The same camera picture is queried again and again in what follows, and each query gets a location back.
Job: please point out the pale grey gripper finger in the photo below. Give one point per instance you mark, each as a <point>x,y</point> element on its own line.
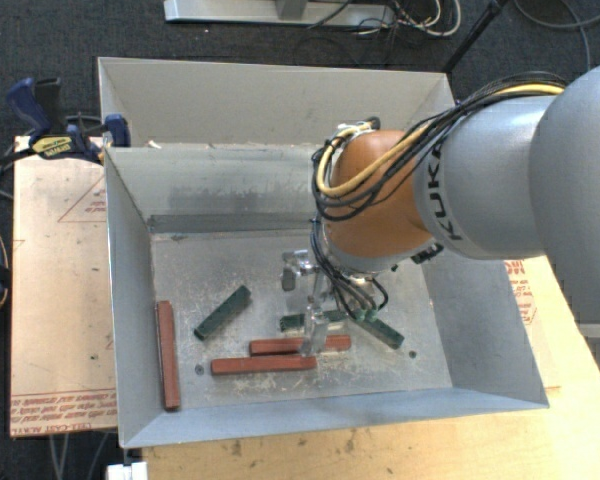
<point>308,335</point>
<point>320,333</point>

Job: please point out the dark green flat block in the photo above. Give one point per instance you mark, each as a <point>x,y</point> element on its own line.
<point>387,335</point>
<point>223,312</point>
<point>292,322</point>

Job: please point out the red-brown flat block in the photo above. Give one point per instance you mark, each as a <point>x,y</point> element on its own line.
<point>275,345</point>
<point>262,365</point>
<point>168,355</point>

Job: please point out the grey metal bin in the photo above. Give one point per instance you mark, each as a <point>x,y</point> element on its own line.
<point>260,198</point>

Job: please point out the brown cardboard board, red print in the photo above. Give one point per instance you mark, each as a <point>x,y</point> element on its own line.
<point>60,288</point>

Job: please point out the black cylinder on white bracket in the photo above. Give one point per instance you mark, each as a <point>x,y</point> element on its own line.
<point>426,254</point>

